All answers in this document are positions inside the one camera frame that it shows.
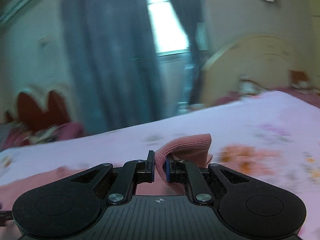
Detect floral white bed sheet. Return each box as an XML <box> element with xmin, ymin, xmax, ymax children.
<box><xmin>1</xmin><ymin>91</ymin><xmax>319</xmax><ymax>239</ymax></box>

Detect window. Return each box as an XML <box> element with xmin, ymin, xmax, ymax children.
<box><xmin>146</xmin><ymin>0</ymin><xmax>189</xmax><ymax>55</ymax></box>

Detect red heart-shaped headboard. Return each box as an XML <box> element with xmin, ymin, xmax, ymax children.
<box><xmin>4</xmin><ymin>88</ymin><xmax>72</xmax><ymax>133</ymax></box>

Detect pile of bedding clothes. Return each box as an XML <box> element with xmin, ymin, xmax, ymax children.
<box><xmin>1</xmin><ymin>122</ymin><xmax>84</xmax><ymax>151</ymax></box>

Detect teal blue curtain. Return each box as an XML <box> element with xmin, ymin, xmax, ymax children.
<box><xmin>61</xmin><ymin>0</ymin><xmax>208</xmax><ymax>136</ymax></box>

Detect wall air conditioner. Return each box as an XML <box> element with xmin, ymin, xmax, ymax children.
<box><xmin>1</xmin><ymin>0</ymin><xmax>39</xmax><ymax>25</ymax></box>

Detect cream arched headboard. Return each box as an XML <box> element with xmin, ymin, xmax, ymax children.
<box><xmin>200</xmin><ymin>34</ymin><xmax>302</xmax><ymax>106</ymax></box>

